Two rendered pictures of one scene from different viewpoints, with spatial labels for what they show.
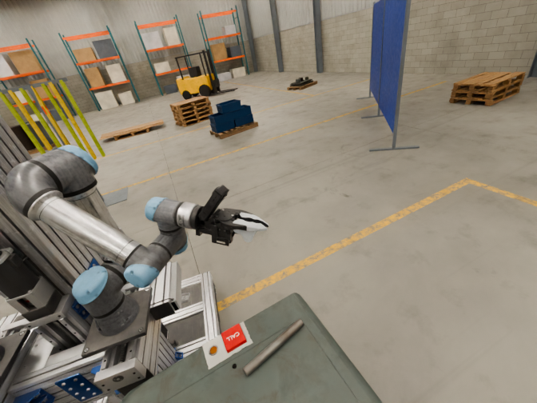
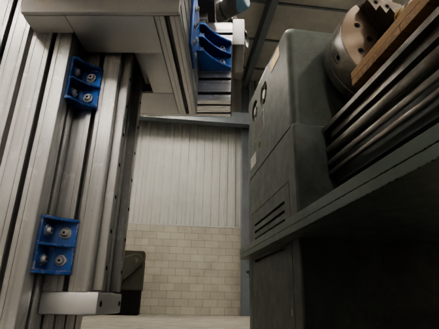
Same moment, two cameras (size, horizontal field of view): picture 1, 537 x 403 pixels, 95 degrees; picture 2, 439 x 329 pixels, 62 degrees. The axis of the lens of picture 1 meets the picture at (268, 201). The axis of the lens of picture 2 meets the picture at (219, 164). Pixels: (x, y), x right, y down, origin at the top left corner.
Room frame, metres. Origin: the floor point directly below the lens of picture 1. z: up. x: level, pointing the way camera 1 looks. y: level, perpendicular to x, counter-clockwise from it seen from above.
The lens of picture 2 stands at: (0.33, 1.54, 0.35)
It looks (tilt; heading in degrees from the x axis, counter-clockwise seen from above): 20 degrees up; 282
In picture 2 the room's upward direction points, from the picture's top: 1 degrees clockwise
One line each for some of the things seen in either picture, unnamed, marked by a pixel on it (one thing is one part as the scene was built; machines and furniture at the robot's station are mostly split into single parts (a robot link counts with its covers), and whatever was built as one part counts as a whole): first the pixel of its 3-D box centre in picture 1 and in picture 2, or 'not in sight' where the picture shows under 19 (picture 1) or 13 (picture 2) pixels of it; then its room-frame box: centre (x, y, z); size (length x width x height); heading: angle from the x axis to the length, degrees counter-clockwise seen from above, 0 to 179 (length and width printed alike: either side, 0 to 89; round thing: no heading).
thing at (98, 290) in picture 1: (98, 289); not in sight; (0.66, 0.67, 1.33); 0.13 x 0.12 x 0.14; 158
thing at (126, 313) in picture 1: (113, 309); not in sight; (0.65, 0.67, 1.21); 0.15 x 0.15 x 0.10
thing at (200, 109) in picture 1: (192, 110); not in sight; (9.62, 2.04, 0.36); 1.26 x 0.86 x 0.73; 120
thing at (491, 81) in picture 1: (486, 88); not in sight; (5.63, -5.45, 0.22); 1.25 x 0.86 x 0.44; 112
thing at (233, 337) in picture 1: (233, 337); not in sight; (0.42, 0.18, 1.26); 0.06 x 0.06 x 0.02; 21
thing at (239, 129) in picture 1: (231, 116); not in sight; (7.30, 0.55, 0.39); 1.20 x 0.80 x 0.79; 117
